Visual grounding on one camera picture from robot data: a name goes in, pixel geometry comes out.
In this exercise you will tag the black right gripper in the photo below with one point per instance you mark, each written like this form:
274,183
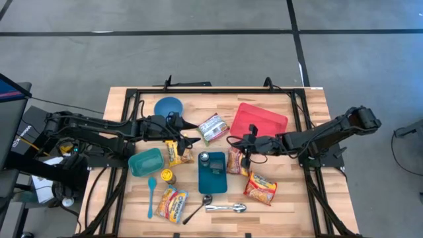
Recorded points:
264,145

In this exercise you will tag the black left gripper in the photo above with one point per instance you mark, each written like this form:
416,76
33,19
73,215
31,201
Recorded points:
158,127

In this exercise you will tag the dark red ramen packet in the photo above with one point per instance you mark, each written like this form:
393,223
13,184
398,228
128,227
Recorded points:
233,162

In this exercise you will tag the yellow ramen packet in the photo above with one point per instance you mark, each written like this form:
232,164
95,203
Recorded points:
175,155

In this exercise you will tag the black-lid spice jar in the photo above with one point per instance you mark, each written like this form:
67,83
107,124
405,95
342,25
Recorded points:
204,158

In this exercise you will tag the dark green spice tin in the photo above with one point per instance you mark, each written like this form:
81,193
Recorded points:
216,167

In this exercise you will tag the red plastic bin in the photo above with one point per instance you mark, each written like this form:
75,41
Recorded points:
264,119

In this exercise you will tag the yellow-lid seasoning jar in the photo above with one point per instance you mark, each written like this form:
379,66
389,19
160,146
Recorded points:
168,175

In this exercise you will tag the bright red ramen packet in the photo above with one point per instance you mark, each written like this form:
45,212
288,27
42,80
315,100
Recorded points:
260,188

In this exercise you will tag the blue-edged ramen packet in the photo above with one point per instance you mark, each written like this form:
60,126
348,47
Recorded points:
172,204

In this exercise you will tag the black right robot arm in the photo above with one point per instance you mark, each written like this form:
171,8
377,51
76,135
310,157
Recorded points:
330,129

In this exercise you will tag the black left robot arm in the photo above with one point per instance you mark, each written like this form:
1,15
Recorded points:
99,127

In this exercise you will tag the green-edged shrimp ramen packet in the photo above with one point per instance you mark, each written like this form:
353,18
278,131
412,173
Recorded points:
213,129

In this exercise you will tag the blue round bowl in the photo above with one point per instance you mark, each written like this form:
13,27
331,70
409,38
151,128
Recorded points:
165,105

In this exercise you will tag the blue rectangular plastic bin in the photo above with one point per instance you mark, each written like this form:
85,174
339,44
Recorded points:
213,183

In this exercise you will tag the teal plastic bin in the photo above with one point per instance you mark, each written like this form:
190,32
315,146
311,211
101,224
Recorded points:
145,162

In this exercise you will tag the silver metal spoon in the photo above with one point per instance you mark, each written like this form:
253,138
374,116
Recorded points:
238,207

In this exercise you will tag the teal plastic spoon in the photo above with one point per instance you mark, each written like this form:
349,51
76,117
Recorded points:
151,185

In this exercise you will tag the black spoon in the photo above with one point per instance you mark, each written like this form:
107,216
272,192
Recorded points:
207,199

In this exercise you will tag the white round cap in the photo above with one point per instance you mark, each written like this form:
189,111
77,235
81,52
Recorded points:
67,202

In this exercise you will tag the black cardboard box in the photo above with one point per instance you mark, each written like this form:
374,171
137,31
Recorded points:
33,125

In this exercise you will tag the white paper sheet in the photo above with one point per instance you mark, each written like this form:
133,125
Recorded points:
43,191

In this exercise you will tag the dark computer monitor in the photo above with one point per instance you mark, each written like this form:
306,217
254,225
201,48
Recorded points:
10,115

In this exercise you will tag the black aluminium table frame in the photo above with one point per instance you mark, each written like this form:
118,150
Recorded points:
215,90

